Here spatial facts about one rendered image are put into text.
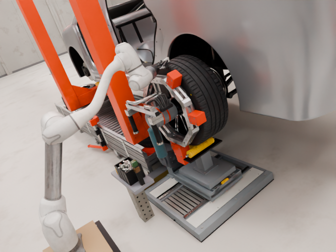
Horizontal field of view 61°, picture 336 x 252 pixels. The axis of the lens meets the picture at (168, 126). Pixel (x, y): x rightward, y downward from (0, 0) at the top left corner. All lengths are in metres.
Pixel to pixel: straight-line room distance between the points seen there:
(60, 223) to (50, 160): 0.37
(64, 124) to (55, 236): 0.64
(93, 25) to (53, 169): 1.10
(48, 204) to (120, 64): 0.96
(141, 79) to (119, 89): 0.71
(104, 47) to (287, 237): 1.87
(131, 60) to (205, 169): 1.15
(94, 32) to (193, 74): 0.84
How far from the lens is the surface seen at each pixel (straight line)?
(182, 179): 2.53
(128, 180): 2.15
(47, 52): 4.19
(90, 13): 2.33
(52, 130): 1.64
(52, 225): 1.83
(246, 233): 2.19
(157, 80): 1.99
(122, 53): 1.72
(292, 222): 2.23
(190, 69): 1.96
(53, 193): 1.95
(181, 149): 2.18
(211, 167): 2.44
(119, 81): 2.40
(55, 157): 1.85
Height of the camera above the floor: 1.62
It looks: 24 degrees down
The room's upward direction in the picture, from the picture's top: 18 degrees counter-clockwise
